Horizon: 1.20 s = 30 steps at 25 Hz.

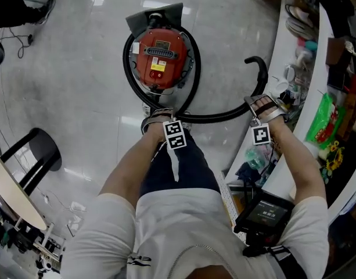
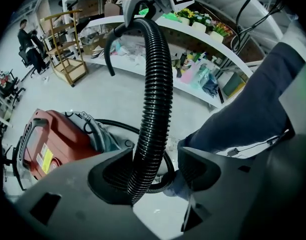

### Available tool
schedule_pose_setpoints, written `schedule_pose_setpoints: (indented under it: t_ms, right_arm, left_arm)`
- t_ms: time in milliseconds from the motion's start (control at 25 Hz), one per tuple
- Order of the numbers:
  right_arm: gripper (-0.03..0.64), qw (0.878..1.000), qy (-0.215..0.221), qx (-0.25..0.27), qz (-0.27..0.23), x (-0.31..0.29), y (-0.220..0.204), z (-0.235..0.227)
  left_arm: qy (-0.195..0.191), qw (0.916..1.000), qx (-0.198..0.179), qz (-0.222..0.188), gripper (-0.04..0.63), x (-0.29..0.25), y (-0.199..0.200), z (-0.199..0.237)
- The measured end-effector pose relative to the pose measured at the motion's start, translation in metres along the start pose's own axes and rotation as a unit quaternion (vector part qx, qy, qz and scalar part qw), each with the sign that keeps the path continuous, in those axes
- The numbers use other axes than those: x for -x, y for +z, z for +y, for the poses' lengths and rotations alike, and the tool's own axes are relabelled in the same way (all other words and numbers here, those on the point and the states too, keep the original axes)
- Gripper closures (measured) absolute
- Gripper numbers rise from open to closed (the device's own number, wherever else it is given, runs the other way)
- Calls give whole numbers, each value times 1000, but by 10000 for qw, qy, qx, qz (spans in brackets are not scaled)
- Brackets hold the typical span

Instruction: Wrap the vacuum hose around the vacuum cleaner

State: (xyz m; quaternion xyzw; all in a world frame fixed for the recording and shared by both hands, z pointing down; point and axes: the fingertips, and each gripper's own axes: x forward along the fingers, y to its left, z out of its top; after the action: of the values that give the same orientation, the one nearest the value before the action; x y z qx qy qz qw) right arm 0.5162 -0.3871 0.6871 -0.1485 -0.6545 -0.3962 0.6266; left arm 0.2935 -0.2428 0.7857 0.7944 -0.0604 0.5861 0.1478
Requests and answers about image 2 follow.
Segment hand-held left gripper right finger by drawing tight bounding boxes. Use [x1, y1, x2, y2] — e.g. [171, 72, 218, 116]
[167, 145, 266, 240]

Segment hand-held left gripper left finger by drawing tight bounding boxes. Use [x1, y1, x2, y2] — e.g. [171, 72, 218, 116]
[14, 147, 153, 240]

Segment black vacuum hose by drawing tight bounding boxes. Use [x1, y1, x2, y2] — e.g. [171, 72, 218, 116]
[95, 18, 176, 205]

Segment red teal vacuum cleaner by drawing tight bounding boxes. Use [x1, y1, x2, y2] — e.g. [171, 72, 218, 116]
[16, 108, 121, 183]

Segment green plastic bag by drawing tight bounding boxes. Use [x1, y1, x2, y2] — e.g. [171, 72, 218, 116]
[138, 7, 183, 23]

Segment white metal shelving rack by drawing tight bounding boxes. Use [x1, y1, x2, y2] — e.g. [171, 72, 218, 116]
[60, 0, 290, 110]

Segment sunflower pot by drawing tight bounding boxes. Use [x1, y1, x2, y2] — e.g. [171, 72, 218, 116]
[176, 8, 196, 26]

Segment cardboard box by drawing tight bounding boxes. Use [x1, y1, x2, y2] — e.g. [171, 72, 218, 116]
[74, 0, 106, 19]

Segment pale flower pot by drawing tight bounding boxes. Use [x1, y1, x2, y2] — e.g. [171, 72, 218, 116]
[191, 10, 212, 34]

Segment person's navy trousers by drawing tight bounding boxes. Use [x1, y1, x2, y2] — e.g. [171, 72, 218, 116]
[165, 41, 306, 198]

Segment pink plastic bag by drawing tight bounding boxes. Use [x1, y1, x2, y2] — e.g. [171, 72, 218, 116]
[180, 58, 201, 85]

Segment red orange flower pot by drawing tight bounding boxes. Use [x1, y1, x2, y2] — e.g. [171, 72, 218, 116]
[209, 21, 234, 44]

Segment blue cloth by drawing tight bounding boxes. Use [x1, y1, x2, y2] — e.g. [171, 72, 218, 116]
[202, 75, 220, 98]

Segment teal plastic bag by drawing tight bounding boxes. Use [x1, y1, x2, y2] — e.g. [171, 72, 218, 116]
[192, 67, 211, 90]

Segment wooden chair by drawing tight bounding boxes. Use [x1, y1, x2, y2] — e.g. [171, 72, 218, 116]
[39, 8, 88, 88]

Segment black office chair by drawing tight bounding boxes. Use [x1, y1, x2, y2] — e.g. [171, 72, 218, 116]
[0, 68, 26, 110]

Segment left hand-held gripper black cable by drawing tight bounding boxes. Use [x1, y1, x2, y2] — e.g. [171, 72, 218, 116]
[227, 136, 280, 158]

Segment hand-held gripper black cable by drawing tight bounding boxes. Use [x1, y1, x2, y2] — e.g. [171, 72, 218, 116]
[230, 0, 286, 60]
[227, 136, 280, 158]

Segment right hand-held gripper black cable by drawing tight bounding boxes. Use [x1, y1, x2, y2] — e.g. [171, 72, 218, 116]
[230, 0, 286, 60]

